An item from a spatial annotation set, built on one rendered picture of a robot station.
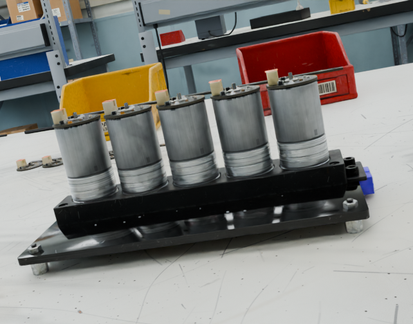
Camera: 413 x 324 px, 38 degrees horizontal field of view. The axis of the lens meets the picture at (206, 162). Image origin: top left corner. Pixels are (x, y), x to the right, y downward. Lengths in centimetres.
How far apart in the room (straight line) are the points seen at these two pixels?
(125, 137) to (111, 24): 463
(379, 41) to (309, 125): 443
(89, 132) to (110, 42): 463
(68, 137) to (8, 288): 8
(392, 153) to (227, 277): 17
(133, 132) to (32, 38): 254
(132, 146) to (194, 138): 3
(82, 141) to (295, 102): 11
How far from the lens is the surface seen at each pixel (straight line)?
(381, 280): 22
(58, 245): 29
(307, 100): 29
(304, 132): 29
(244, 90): 29
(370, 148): 39
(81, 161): 31
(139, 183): 30
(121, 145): 30
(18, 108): 532
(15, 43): 286
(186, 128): 29
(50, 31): 283
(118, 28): 490
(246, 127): 29
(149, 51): 267
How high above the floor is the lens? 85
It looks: 14 degrees down
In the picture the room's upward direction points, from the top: 12 degrees counter-clockwise
